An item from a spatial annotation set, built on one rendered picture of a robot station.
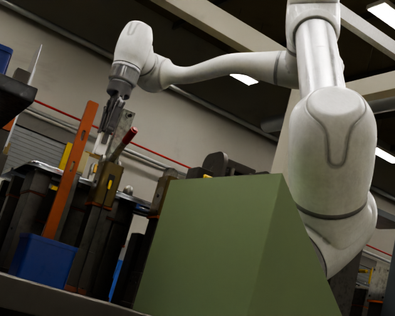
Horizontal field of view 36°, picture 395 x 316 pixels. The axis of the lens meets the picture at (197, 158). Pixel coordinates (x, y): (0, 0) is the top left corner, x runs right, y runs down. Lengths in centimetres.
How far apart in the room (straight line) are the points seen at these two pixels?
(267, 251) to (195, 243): 20
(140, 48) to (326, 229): 96
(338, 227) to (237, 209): 21
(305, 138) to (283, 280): 25
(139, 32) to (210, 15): 385
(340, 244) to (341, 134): 24
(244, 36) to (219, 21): 31
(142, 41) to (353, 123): 98
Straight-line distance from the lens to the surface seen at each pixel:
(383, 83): 625
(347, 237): 123
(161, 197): 169
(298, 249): 109
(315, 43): 148
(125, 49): 192
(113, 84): 189
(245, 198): 111
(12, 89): 115
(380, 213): 189
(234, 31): 589
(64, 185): 166
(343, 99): 113
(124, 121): 172
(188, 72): 198
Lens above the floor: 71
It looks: 15 degrees up
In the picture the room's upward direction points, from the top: 16 degrees clockwise
